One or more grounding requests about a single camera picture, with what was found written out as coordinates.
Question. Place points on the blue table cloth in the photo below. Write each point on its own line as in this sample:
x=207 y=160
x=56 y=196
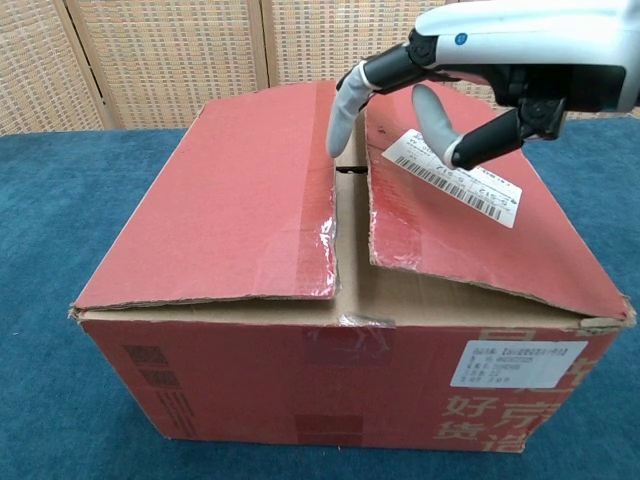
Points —
x=60 y=250

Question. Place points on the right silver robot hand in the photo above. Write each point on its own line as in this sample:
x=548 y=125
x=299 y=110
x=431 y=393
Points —
x=525 y=35

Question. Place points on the red cardboard box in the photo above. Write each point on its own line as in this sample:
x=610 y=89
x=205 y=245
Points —
x=240 y=210

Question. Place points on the woven folding screen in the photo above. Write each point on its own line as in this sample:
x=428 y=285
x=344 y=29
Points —
x=175 y=55

